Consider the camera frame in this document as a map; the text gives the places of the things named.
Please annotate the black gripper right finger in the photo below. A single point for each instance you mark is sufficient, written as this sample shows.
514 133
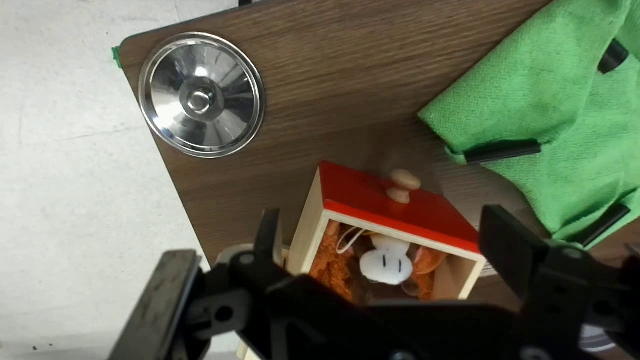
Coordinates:
512 251

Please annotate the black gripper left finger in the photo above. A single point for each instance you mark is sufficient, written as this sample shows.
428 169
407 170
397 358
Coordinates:
268 236

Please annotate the round steel lid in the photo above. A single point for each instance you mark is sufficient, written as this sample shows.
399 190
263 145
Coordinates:
172 81

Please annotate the green cloth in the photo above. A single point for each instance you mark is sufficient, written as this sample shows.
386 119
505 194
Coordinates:
552 100

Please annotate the red-fronted wooden drawer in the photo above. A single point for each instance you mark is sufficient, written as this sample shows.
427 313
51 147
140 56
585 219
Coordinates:
400 210

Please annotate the brown plush toy white snout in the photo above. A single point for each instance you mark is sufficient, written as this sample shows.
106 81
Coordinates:
388 266

